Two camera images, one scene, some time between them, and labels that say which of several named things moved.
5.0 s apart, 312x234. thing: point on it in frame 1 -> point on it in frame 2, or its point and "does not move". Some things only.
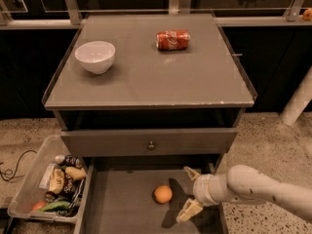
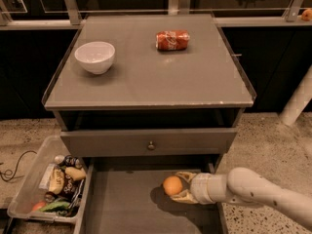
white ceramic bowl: x=97 y=57 does not move
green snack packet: x=59 y=206 does not move
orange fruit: x=163 y=194 -> x=172 y=185
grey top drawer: x=145 y=142 does not move
